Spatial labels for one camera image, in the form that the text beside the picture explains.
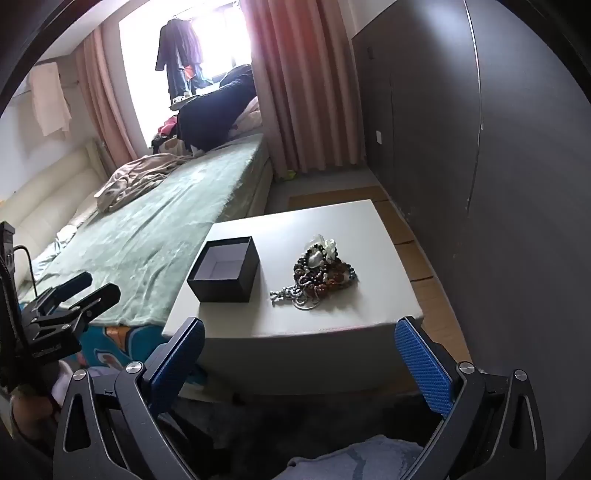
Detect pile of bead bracelets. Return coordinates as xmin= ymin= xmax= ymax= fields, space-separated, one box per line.
xmin=269 ymin=234 xmax=358 ymax=311

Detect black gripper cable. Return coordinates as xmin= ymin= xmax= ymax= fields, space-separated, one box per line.
xmin=13 ymin=248 xmax=40 ymax=298

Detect black gift box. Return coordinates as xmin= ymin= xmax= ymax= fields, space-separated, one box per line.
xmin=187 ymin=236 xmax=258 ymax=304

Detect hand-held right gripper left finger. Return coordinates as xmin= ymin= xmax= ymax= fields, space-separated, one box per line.
xmin=52 ymin=316 xmax=208 ymax=480

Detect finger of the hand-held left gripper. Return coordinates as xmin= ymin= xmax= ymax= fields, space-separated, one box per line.
xmin=37 ymin=284 xmax=122 ymax=340
xmin=21 ymin=271 xmax=93 ymax=315

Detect flattened cardboard boxes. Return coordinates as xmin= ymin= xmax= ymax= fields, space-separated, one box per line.
xmin=288 ymin=185 xmax=472 ymax=363

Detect cream padded headboard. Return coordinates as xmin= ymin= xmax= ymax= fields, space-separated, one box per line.
xmin=0 ymin=145 xmax=112 ymax=243

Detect white square table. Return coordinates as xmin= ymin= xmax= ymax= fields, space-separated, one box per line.
xmin=163 ymin=199 xmax=426 ymax=398

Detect colourful printed blanket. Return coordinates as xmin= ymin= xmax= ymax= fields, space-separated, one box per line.
xmin=60 ymin=323 xmax=204 ymax=398

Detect white hanging cloth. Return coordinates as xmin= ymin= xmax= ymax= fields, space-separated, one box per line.
xmin=30 ymin=62 xmax=72 ymax=137

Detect grey wardrobe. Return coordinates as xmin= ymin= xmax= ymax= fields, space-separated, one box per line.
xmin=351 ymin=0 xmax=591 ymax=370

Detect pink curtain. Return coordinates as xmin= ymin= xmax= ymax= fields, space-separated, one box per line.
xmin=76 ymin=28 xmax=139 ymax=162
xmin=240 ymin=0 xmax=370 ymax=175

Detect bed with green sheet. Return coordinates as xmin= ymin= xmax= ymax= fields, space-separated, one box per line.
xmin=18 ymin=134 xmax=271 ymax=333

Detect grey cloth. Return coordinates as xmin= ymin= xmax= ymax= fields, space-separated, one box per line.
xmin=272 ymin=434 xmax=426 ymax=480

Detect dark clothing heap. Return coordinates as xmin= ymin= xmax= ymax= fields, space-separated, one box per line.
xmin=178 ymin=67 xmax=259 ymax=151

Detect beige crumpled blanket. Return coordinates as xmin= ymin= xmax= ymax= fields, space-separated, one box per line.
xmin=95 ymin=154 xmax=195 ymax=213

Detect hanging dark clothes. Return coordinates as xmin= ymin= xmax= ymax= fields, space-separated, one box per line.
xmin=154 ymin=16 xmax=218 ymax=100

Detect dark fuzzy rug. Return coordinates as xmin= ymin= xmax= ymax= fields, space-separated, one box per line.
xmin=157 ymin=369 xmax=444 ymax=480

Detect person's left hand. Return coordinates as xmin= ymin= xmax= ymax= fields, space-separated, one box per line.
xmin=9 ymin=388 xmax=62 ymax=437

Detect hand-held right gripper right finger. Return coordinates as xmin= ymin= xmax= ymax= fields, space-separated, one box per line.
xmin=394 ymin=316 xmax=549 ymax=480

